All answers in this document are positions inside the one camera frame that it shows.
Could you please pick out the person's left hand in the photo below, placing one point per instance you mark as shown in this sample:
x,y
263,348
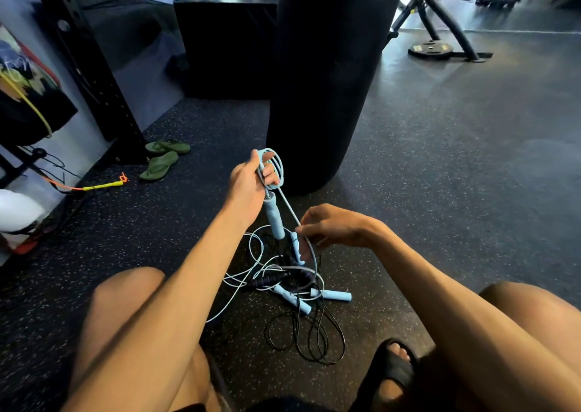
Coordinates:
x,y
245,189

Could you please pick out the person's right hand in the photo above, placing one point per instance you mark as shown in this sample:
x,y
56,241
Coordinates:
x,y
340,228

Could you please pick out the person's right thumb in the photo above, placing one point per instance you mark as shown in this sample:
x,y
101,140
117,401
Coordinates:
x,y
306,232

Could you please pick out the person's left thumb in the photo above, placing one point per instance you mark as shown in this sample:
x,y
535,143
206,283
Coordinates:
x,y
255,161

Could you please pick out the person's left forearm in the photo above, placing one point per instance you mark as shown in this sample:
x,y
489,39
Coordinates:
x,y
172,303

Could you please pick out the person's right forearm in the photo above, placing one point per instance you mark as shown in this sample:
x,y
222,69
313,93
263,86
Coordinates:
x,y
458,316

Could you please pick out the green flip-flop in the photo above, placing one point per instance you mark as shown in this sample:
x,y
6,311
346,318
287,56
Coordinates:
x,y
169,147
159,165

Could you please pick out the black punching bag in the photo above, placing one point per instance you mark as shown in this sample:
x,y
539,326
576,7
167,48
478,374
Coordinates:
x,y
327,71

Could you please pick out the black plyo box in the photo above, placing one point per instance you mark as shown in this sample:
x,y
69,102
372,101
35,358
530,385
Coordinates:
x,y
227,44

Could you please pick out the black slide sandal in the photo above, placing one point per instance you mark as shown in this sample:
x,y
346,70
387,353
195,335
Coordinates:
x,y
390,368

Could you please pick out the person's right foot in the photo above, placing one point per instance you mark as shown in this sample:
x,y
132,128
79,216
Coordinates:
x,y
396,380

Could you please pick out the black shorts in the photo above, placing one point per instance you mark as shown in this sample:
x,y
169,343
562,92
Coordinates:
x,y
254,405

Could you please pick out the black steel rack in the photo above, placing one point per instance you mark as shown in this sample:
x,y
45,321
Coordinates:
x,y
95,71

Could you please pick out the black weight plate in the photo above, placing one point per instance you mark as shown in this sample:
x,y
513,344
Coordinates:
x,y
430,49

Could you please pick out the person's left leg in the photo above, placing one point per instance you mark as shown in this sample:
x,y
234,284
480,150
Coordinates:
x,y
118,334

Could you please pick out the person's leg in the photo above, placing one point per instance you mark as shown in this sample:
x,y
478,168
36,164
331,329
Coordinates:
x,y
540,325
118,334

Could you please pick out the black metal stand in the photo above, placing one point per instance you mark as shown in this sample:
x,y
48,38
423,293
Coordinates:
x,y
435,17

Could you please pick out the yellow resistance band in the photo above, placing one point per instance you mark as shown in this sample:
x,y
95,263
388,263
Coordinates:
x,y
29,103

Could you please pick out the colourful black bag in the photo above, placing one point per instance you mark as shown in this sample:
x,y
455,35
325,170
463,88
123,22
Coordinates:
x,y
27,98

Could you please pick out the white round object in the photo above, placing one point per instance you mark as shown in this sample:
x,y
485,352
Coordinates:
x,y
16,211

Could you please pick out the person's right leg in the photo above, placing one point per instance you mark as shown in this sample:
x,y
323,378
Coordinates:
x,y
540,325

